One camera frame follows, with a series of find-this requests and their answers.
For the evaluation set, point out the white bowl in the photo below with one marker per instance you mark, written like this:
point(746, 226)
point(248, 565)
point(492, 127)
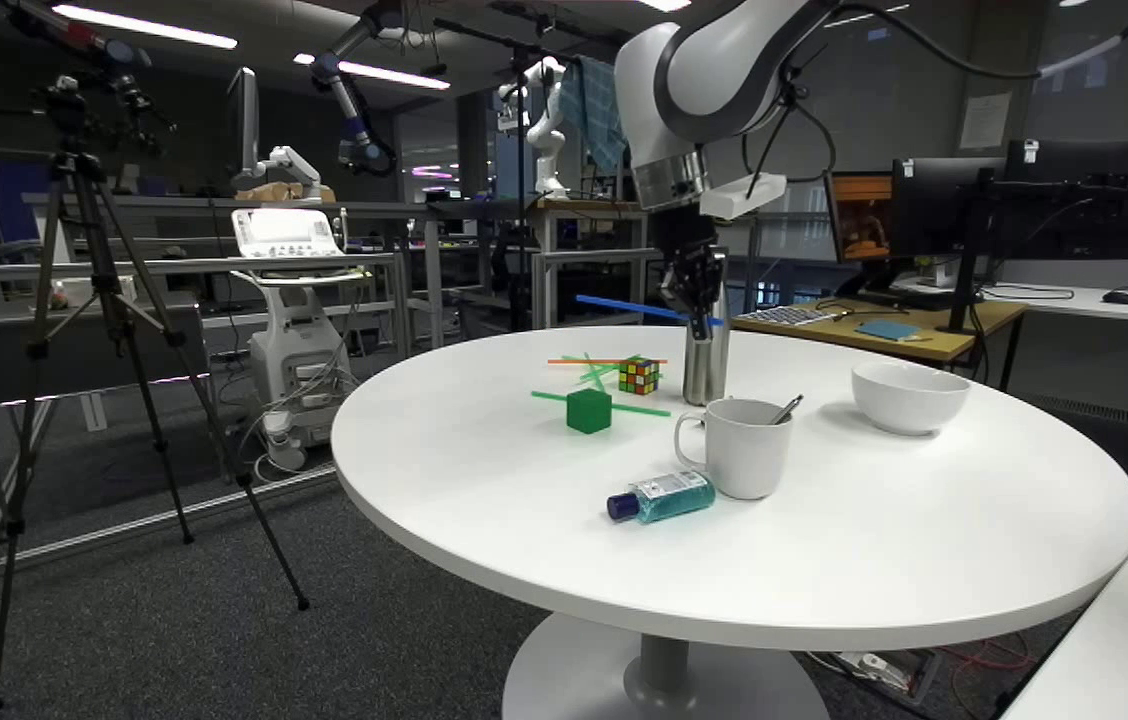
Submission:
point(910, 402)

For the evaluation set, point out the metal frame workbench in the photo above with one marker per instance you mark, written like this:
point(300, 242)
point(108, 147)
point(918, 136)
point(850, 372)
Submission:
point(588, 262)

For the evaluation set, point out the wooden desk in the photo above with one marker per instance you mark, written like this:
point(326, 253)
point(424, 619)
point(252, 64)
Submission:
point(918, 341)

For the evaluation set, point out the white medical cart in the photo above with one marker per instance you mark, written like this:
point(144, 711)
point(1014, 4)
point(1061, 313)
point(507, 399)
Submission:
point(296, 361)

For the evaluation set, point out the black computer mouse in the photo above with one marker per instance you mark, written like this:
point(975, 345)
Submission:
point(1123, 296)

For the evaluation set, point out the orange lit screen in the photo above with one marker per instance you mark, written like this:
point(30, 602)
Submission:
point(864, 222)

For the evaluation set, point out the green cube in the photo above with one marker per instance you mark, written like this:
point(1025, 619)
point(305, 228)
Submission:
point(588, 414)

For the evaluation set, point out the Rubik's cube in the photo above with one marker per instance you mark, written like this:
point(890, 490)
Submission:
point(641, 379)

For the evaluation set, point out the long green straw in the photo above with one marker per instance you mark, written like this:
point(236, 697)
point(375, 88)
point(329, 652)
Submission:
point(646, 408)

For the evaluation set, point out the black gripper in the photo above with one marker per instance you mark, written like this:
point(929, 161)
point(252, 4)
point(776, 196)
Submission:
point(688, 253)

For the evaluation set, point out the stainless steel bottle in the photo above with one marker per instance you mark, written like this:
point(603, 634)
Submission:
point(706, 365)

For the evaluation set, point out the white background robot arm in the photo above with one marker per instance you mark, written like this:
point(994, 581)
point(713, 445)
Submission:
point(544, 127)

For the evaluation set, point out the teal hanging cloth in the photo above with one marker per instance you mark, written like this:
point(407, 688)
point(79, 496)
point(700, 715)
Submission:
point(594, 114)

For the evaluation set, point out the blue background robot arm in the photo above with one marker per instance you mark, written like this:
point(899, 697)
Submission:
point(359, 134)

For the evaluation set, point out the orange straw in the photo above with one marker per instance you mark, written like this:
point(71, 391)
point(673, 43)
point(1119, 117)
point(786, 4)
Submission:
point(576, 361)

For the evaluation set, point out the round white table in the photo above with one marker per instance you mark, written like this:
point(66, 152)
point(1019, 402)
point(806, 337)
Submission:
point(886, 535)

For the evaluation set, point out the black camera tripod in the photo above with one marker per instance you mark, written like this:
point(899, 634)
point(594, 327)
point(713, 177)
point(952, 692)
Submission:
point(108, 306)

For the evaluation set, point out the blue mouthwash bottle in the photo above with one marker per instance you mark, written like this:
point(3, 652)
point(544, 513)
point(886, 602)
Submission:
point(664, 496)

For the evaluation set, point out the metal spoon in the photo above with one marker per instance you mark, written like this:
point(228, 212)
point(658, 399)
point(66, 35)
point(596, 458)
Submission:
point(791, 406)

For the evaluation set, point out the black monitor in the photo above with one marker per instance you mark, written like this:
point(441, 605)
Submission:
point(1097, 201)

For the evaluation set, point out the white mug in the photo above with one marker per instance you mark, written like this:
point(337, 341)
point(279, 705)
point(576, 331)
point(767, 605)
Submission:
point(746, 454)

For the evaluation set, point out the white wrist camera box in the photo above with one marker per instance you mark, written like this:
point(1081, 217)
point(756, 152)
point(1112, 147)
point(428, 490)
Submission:
point(743, 196)

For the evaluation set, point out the black camera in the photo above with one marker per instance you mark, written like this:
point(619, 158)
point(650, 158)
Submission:
point(79, 114)

